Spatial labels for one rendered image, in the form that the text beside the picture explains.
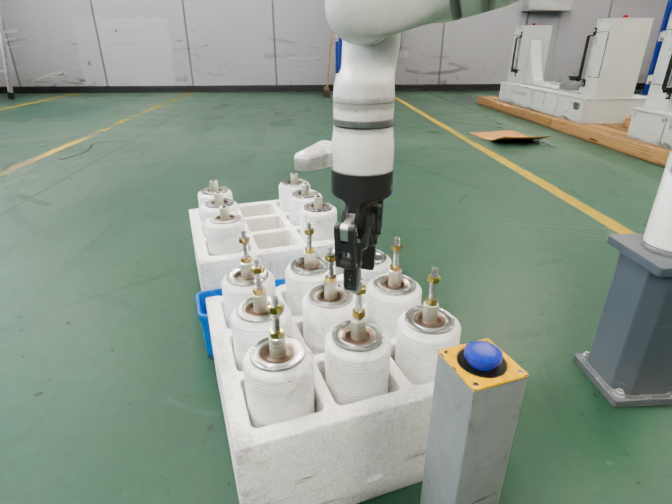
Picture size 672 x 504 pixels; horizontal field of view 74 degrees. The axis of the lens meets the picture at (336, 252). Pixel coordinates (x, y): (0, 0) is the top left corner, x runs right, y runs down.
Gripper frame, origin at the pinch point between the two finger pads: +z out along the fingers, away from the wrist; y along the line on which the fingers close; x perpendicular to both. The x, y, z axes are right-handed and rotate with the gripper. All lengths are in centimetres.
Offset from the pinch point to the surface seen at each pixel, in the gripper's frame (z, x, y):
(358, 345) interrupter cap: 10.1, -0.8, -2.7
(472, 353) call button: 2.6, -15.7, -9.5
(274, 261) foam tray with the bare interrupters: 20, 32, 35
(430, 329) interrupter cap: 10.2, -9.6, 4.6
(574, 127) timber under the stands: 30, -66, 333
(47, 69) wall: 4, 593, 441
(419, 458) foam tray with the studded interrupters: 29.8, -10.6, -1.3
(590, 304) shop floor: 36, -44, 68
